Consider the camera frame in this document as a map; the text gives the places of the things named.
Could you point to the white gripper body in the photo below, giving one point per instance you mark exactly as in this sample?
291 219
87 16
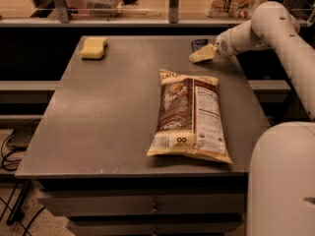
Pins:
223 47

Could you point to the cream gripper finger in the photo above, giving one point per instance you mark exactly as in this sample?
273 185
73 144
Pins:
202 53

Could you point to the dark blue rxbar wrapper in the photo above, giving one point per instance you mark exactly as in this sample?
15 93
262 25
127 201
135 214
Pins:
197 44

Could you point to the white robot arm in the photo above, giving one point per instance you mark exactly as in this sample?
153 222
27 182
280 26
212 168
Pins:
281 178

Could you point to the yellow sponge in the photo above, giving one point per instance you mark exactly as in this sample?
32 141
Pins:
93 47

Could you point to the brown chip bag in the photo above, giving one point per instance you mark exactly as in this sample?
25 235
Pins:
189 118

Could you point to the grey drawer cabinet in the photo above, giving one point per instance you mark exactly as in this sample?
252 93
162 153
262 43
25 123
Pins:
88 155

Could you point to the clear plastic container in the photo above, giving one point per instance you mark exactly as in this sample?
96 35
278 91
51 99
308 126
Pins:
104 0

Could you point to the upper drawer knob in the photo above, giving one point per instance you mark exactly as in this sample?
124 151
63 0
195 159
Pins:
155 209

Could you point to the metal shelf rack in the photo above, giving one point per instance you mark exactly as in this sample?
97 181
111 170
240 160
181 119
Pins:
141 12

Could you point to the black power adapter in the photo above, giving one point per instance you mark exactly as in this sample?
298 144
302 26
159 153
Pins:
21 137

